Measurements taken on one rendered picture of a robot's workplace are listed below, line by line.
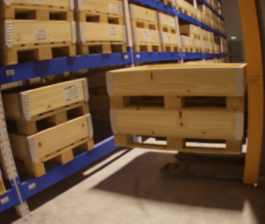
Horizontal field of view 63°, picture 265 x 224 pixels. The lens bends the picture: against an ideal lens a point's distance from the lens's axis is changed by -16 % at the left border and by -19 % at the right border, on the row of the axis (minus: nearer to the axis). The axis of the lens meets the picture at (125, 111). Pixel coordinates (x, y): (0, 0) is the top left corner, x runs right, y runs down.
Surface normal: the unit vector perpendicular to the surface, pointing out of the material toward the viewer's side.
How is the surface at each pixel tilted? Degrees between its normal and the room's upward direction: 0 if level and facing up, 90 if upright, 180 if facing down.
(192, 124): 90
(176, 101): 90
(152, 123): 90
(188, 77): 90
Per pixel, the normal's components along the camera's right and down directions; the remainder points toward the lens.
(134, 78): -0.52, 0.22
